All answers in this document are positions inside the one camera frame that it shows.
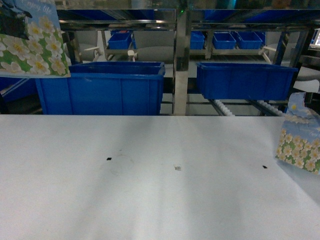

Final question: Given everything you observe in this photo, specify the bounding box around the steel rack post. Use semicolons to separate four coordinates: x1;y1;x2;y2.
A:
173;8;192;116

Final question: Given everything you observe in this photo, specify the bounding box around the flower gift bag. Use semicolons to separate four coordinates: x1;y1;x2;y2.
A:
0;0;71;78
275;92;320;175

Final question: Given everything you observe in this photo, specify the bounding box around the big blue crate left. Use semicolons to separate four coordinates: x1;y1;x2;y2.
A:
35;61;166;116

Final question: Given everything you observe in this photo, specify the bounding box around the blue crate on rollers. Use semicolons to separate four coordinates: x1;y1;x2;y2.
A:
196;62;298;101

